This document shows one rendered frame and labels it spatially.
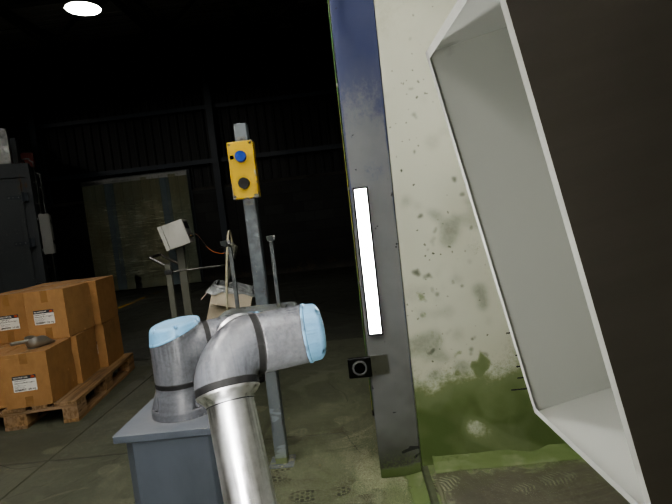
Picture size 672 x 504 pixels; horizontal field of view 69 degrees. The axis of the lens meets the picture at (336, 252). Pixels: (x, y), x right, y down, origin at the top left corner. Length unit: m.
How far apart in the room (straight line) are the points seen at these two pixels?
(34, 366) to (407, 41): 3.04
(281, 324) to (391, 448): 1.46
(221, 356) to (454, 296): 1.41
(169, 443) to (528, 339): 1.13
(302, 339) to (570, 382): 1.10
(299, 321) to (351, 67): 1.42
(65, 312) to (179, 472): 2.71
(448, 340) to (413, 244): 0.44
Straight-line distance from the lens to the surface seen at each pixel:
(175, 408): 1.52
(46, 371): 3.83
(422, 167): 2.11
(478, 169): 1.62
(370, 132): 2.10
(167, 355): 1.50
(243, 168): 2.28
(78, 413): 3.85
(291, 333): 0.93
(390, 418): 2.26
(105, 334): 4.53
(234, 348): 0.90
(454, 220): 2.12
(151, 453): 1.54
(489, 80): 1.68
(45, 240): 10.41
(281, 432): 2.53
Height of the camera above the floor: 1.17
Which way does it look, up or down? 4 degrees down
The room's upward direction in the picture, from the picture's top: 6 degrees counter-clockwise
